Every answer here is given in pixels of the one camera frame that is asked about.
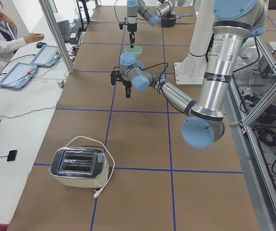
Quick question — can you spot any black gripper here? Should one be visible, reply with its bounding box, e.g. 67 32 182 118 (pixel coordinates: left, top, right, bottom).
127 23 137 48
122 79 131 98

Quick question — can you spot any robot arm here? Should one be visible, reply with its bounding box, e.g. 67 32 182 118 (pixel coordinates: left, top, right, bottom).
125 0 175 48
119 0 268 148

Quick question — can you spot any black computer mouse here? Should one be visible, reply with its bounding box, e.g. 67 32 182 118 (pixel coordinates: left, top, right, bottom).
36 42 46 49

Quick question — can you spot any white toaster power cord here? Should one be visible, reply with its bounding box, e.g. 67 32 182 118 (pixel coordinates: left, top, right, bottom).
64 135 116 199

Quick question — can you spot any far blue teach pendant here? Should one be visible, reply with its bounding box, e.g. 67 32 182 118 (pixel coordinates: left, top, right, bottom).
30 45 61 67

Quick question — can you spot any small black puck device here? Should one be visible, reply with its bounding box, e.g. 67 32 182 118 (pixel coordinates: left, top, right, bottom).
7 150 17 162

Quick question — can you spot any green bowl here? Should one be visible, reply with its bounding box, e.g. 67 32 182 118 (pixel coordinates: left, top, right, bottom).
125 44 142 58

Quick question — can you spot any blue teach pendant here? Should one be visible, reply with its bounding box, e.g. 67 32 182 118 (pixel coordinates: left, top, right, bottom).
30 45 61 67
0 62 38 90

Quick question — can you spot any blue bowl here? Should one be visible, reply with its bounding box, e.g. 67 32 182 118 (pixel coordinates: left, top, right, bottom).
135 61 144 70

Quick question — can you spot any dark blue saucepan with lid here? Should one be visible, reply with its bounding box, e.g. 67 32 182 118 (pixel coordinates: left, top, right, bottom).
161 12 194 28

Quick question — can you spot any near blue teach pendant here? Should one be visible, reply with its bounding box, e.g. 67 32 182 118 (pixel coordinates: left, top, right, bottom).
0 62 38 90

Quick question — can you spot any cream and chrome toaster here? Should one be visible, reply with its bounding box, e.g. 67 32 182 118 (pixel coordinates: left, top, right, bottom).
50 147 109 188

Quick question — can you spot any black keyboard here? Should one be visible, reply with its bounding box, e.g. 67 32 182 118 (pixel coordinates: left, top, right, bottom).
57 20 70 43

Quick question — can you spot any aluminium frame post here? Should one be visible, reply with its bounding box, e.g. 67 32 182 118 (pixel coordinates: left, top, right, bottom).
39 0 74 74

